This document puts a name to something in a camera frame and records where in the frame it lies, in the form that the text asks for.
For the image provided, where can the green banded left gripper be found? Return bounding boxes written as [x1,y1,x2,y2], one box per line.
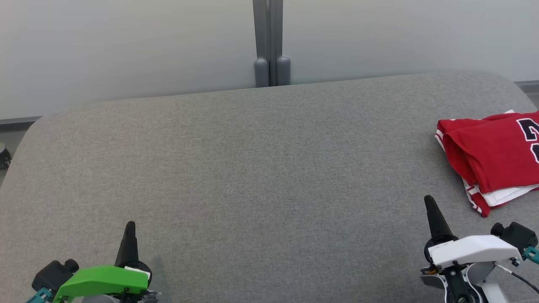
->
[53,221,160,303]

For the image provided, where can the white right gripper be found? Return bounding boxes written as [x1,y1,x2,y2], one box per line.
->
[421,194,523,278]

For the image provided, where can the red shorts with white trim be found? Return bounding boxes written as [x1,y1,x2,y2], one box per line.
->
[435,110,539,218]

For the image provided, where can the red jersey with white sleeves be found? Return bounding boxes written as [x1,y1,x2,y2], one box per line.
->
[443,112,539,207]

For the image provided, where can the black floor fitting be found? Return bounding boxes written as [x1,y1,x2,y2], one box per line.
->
[0,142,12,170]

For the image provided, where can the teal plug cable of left camera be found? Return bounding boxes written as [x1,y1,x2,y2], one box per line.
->
[26,287,53,303]

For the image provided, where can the grey metal support post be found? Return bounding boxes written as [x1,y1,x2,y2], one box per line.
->
[252,0,291,88]

